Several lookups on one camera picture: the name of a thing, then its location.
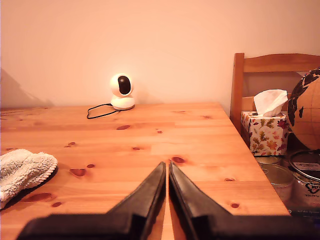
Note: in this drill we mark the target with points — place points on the leaf print tissue box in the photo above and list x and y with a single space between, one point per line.
265 135

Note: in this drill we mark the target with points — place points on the white round security camera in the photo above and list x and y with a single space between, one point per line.
122 100

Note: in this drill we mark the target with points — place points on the cream fluffy tea towel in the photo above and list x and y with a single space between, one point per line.
20 170

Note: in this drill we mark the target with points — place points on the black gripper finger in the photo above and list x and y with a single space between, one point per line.
147 200
190 205

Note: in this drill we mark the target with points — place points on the clear glass jar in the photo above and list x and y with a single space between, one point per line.
268 160
281 180

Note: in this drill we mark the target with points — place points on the white tissue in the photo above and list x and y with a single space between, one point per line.
270 102

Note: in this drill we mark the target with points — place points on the brown cork globe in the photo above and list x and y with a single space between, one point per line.
310 112

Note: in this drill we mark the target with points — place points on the wooden chair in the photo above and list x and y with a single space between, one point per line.
275 62

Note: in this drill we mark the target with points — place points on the round glass lid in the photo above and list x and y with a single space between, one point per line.
307 167

